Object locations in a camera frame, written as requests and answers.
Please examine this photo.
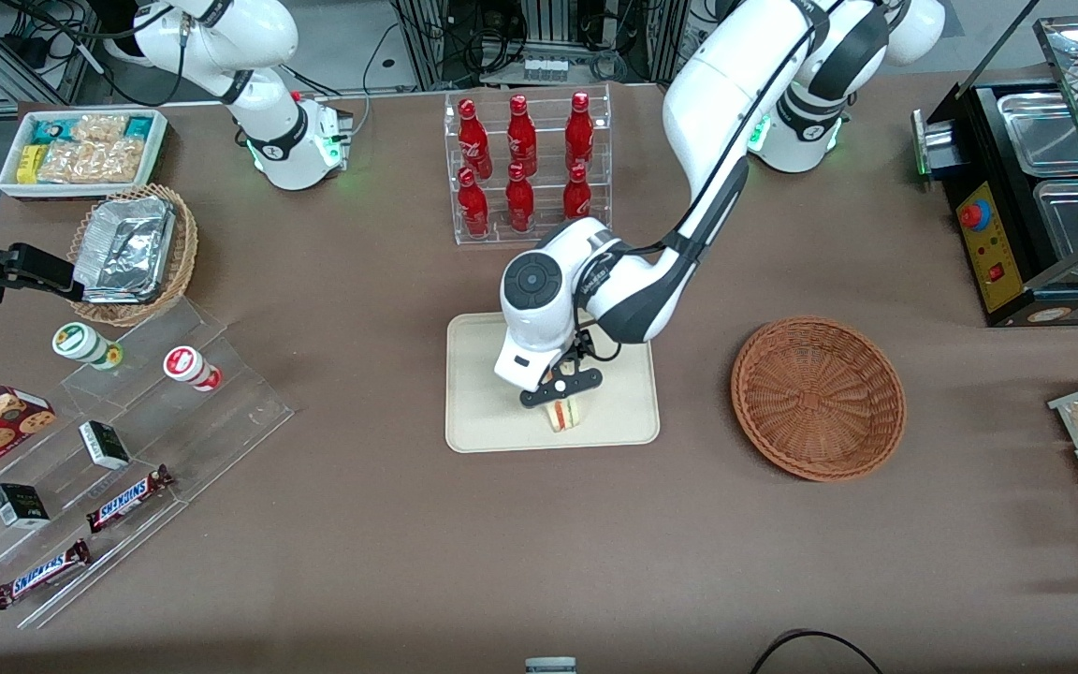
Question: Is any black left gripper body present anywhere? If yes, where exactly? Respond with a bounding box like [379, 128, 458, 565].
[546, 339, 598, 381]

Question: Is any triangular sandwich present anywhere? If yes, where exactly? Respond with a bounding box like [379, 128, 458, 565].
[543, 395, 586, 434]

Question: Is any beige plastic serving tray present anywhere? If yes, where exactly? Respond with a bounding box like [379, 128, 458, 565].
[445, 305, 662, 454]

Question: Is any light oval wicker basket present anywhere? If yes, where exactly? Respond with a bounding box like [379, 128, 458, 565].
[66, 183, 200, 329]

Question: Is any brown round wicker basket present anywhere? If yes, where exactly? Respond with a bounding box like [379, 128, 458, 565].
[731, 316, 907, 483]

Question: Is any aluminium foil container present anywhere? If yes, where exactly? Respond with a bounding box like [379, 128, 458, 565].
[71, 195, 178, 306]

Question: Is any green lid yogurt cup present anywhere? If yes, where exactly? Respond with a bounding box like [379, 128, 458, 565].
[51, 321, 124, 372]

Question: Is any yellow snack packet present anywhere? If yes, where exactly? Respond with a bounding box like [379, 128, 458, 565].
[15, 143, 50, 185]

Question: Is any large clear cracker bag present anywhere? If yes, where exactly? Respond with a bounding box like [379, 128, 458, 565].
[36, 138, 146, 186]

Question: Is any clear acrylic bottle rack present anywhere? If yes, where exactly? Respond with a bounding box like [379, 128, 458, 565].
[444, 82, 613, 246]

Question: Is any small clear cracker bag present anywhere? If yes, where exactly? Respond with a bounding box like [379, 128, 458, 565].
[71, 113, 129, 144]

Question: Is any red cola bottle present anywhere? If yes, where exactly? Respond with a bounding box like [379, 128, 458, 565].
[564, 91, 596, 173]
[458, 167, 491, 239]
[561, 164, 593, 226]
[458, 97, 493, 179]
[504, 162, 536, 235]
[506, 95, 539, 177]

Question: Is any white rectangular snack bin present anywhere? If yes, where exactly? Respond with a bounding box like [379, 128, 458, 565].
[0, 109, 170, 201]

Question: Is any red lid yogurt cup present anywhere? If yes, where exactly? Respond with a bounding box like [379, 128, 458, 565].
[162, 344, 224, 393]

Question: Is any small black carton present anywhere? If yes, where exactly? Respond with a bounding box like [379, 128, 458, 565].
[78, 419, 132, 472]
[0, 482, 51, 531]

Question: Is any clear acrylic step display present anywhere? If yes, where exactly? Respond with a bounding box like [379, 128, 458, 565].
[0, 298, 296, 631]

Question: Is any Snickers chocolate bar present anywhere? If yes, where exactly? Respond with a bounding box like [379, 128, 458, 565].
[0, 538, 92, 612]
[85, 464, 176, 535]

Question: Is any aluminium equipment rack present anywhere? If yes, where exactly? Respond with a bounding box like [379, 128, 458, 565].
[394, 0, 694, 90]

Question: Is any grey metal box green light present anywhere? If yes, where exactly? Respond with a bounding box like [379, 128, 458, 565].
[911, 109, 964, 180]

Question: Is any black food warmer cabinet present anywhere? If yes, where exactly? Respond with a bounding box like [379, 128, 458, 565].
[911, 14, 1078, 330]

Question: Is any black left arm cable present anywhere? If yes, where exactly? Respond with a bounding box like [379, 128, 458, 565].
[573, 0, 886, 364]

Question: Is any black looped table cable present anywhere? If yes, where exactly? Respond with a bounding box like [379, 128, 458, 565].
[749, 628, 887, 674]

